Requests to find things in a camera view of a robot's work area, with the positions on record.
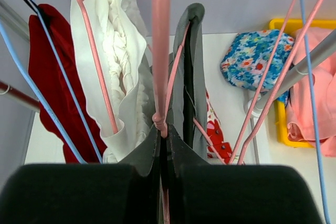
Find silver clothes rack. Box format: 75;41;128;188
0;0;336;165

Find pink hanger of grey skirt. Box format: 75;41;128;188
152;0;212;223

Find yellow plastic bin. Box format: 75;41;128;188
274;19;335;148

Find red poppy print skirt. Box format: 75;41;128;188
206;91;233;165

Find blue hanger of red skirt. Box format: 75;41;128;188
0;0;103;164

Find pink hanger of white skirt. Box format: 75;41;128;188
76;0;118;134

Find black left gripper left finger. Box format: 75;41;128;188
1;127;160;223

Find pink skirt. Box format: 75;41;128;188
286;26;336;157

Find dark red skirt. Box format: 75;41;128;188
28;4;107;163

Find grey skirt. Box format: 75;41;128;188
143;2;208;162

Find white pleated skirt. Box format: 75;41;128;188
70;0;155;163

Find pink wire hanger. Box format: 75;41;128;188
228;0;336;166

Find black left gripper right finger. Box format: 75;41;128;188
167;126;322;223

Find blue wire hanger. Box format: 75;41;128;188
296;0;332;224

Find blue floral skirt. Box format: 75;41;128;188
220;29;295;95

